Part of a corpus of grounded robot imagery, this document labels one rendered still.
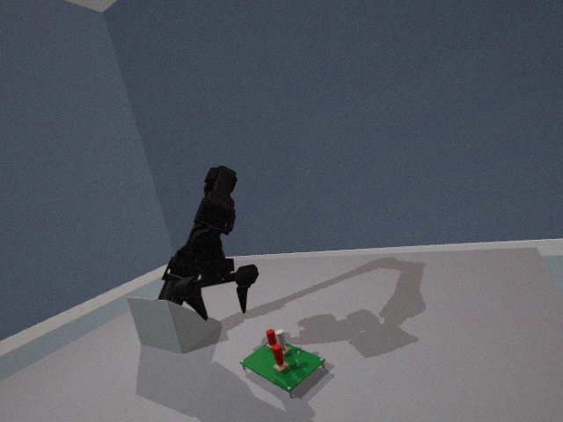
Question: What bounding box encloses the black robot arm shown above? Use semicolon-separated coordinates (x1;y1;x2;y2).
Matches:
156;165;237;306

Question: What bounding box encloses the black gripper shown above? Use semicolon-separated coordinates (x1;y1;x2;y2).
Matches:
172;250;259;321

